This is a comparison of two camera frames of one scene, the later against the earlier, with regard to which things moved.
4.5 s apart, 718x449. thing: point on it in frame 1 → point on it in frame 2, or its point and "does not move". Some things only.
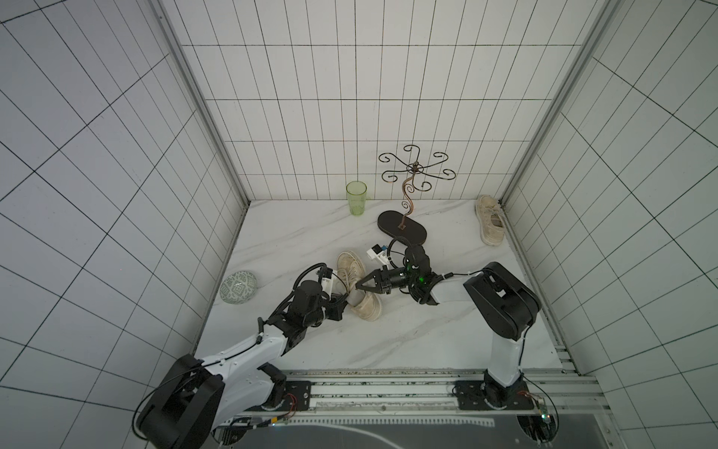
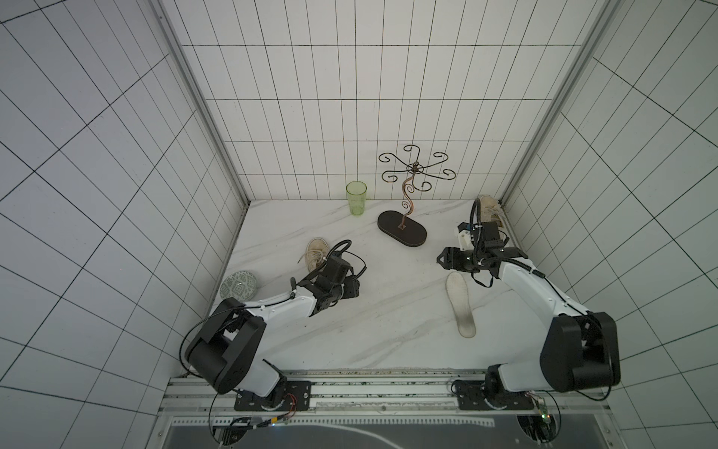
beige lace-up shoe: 351,270 → 316,251
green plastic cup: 356,191 does not move
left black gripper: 337,307 → 352,286
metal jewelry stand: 399,224 does not move
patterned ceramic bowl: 237,287 does not move
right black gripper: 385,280 → 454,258
